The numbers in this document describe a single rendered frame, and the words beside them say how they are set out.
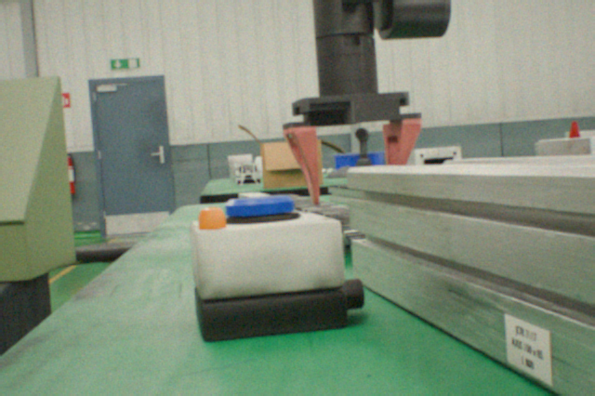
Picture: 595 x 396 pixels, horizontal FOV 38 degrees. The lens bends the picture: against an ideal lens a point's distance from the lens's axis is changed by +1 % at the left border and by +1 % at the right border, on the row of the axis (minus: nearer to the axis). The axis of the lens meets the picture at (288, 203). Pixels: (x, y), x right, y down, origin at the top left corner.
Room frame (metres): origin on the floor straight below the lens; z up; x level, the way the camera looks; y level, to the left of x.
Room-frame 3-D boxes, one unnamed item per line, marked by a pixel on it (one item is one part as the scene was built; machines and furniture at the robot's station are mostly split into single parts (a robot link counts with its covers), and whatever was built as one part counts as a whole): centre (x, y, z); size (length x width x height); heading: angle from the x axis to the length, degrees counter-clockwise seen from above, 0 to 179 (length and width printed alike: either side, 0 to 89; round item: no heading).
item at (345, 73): (0.83, -0.06, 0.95); 0.10 x 0.07 x 0.07; 100
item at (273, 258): (0.50, 0.01, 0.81); 0.10 x 0.08 x 0.06; 99
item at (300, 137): (0.82, -0.04, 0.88); 0.07 x 0.07 x 0.09; 10
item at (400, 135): (0.83, -0.09, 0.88); 0.07 x 0.07 x 0.09; 10
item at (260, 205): (0.50, 0.02, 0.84); 0.04 x 0.04 x 0.02
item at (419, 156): (1.66, -0.26, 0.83); 0.11 x 0.10 x 0.10; 101
